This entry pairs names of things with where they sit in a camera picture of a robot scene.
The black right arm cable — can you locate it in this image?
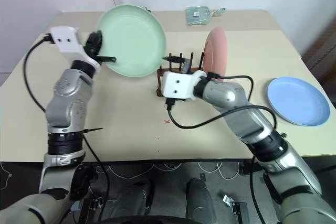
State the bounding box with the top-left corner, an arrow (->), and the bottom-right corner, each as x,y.
164,72 -> 278,131

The metal bracket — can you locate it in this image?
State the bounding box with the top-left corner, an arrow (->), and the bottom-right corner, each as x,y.
222,193 -> 249,217

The blue plate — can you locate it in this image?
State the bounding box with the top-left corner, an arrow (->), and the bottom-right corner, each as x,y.
267,76 -> 331,128

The white cord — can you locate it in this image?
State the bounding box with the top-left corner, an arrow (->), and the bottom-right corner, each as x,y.
93,161 -> 243,180

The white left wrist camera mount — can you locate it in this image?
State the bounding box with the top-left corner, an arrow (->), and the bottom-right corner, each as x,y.
49,26 -> 102,69

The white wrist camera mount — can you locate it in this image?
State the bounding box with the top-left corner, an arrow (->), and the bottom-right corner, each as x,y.
160,70 -> 208,102
49,26 -> 102,69

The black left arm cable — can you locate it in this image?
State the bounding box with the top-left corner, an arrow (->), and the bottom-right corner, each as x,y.
23,33 -> 111,218

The pink plate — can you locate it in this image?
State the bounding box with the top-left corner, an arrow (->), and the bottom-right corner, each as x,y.
203,27 -> 228,83

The black table clamp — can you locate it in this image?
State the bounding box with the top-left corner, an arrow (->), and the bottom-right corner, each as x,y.
240,159 -> 260,177

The green plate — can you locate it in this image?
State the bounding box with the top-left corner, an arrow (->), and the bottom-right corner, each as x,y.
95,4 -> 168,79

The dark rounded shape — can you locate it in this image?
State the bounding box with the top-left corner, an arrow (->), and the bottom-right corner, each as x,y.
185,177 -> 218,224

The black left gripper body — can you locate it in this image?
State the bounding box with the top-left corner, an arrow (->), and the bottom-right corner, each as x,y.
83,30 -> 104,59

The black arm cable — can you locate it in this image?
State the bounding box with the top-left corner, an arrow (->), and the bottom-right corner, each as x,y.
164,72 -> 278,131
23,33 -> 111,218

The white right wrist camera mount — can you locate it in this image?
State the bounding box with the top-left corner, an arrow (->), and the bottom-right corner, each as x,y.
160,70 -> 208,102

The green fabric pouch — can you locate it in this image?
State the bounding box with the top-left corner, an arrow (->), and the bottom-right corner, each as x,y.
185,5 -> 212,26

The dark wooden dish rack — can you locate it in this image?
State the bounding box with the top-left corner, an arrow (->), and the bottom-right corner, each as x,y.
156,51 -> 208,98

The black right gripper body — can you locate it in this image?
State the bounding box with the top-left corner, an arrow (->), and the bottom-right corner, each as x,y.
181,57 -> 196,74

